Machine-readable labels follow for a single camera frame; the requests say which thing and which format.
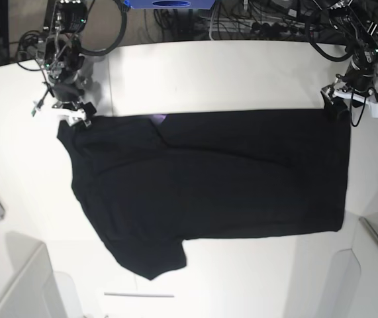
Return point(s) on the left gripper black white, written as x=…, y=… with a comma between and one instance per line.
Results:
x=359, y=84

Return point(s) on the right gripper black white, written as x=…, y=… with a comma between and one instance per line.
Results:
x=69, y=105

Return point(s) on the black T-shirt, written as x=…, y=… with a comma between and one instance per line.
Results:
x=147, y=185

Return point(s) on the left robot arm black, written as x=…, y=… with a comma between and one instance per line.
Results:
x=355, y=24

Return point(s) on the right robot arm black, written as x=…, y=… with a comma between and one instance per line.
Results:
x=57, y=53

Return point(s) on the blue box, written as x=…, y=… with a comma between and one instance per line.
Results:
x=169, y=4

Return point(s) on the black power strip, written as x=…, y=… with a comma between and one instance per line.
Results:
x=247, y=29

